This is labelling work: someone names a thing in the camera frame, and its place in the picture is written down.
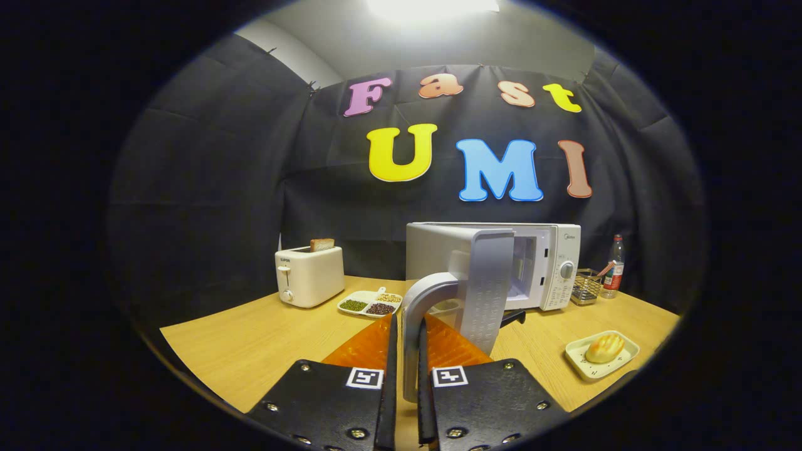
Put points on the clear plastic water bottle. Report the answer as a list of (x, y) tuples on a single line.
[(613, 275)]

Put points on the brown toast slice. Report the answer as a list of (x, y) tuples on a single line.
[(322, 245)]

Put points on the divided dish of beans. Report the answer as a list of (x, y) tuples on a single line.
[(354, 305)]

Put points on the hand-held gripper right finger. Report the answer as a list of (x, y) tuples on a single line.
[(425, 407)]

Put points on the white microwave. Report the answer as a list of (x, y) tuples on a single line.
[(489, 288)]

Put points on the golden bread bun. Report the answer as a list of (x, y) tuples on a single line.
[(604, 348)]

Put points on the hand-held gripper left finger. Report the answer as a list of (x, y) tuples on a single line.
[(390, 407)]

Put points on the ceiling light panel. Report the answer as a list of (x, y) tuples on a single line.
[(432, 7)]

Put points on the black backdrop cloth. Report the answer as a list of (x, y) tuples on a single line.
[(219, 188)]

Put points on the cream toaster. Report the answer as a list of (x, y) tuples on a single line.
[(313, 279)]

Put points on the cream square plate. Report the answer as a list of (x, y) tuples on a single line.
[(574, 358)]

